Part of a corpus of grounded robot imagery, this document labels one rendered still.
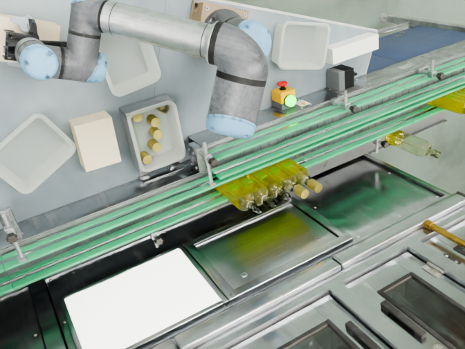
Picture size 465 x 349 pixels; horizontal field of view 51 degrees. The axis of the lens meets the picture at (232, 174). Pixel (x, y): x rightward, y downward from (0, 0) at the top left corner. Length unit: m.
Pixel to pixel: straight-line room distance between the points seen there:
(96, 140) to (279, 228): 0.68
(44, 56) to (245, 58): 0.45
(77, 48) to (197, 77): 0.65
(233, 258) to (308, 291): 0.27
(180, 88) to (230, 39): 0.69
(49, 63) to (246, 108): 0.45
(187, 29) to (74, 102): 0.64
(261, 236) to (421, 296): 0.54
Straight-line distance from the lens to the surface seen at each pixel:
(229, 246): 1.66
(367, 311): 1.44
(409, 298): 1.52
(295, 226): 1.71
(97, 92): 1.66
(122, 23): 1.17
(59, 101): 1.64
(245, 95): 1.07
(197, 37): 1.11
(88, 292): 1.64
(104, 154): 1.64
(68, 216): 1.68
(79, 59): 1.22
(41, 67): 1.19
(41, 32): 1.51
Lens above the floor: 2.31
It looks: 52 degrees down
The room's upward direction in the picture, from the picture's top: 127 degrees clockwise
